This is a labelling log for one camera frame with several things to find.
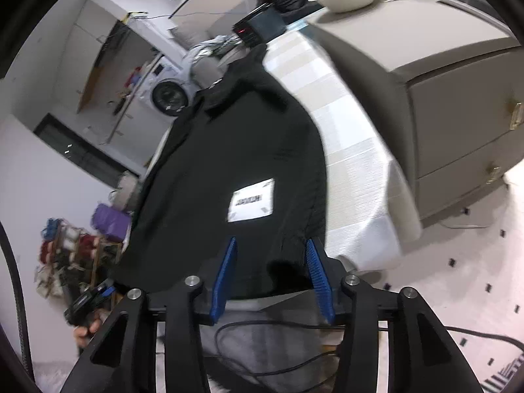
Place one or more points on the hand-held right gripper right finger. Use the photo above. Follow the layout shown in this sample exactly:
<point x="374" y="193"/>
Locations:
<point x="320" y="282"/>

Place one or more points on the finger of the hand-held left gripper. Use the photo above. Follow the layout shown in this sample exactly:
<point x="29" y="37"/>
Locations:
<point x="107" y="290"/>

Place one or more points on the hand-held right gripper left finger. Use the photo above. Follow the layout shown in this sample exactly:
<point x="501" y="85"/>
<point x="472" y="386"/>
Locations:
<point x="223" y="282"/>

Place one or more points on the black t-shirt with white label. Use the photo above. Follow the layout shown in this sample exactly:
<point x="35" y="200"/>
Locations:
<point x="245" y="151"/>

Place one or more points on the person's left hand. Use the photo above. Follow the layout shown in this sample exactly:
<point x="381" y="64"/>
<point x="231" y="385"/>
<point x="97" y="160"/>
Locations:
<point x="88" y="329"/>

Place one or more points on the wooden shelf with yarn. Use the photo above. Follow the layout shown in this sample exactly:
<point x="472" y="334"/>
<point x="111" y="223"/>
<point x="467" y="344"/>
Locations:
<point x="77" y="249"/>

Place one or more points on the purple box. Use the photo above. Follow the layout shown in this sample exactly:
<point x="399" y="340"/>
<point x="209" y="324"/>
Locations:
<point x="108" y="221"/>

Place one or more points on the grey cloth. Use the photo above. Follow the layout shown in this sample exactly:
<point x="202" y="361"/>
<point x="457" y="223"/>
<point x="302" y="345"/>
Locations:
<point x="266" y="348"/>

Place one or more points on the white patterned rug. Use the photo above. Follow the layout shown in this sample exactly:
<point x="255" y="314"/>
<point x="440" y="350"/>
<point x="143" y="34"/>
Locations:
<point x="450" y="286"/>

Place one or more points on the dark glass door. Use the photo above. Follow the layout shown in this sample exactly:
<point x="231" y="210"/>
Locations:
<point x="82" y="149"/>

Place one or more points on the white washing machine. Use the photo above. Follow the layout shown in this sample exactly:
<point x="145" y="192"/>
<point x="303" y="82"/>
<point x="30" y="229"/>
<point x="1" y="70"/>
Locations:
<point x="168" y="94"/>

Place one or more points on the beige chair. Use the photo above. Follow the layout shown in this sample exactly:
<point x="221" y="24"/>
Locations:
<point x="206" y="73"/>

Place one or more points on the beige dresser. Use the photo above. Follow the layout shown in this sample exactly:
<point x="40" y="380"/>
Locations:
<point x="450" y="90"/>

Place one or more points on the white cloth heap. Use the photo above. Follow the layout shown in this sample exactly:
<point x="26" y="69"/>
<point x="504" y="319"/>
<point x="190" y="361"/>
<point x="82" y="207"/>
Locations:
<point x="208" y="47"/>

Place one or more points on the black box with red lights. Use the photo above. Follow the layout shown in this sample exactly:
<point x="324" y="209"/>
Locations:
<point x="266" y="26"/>

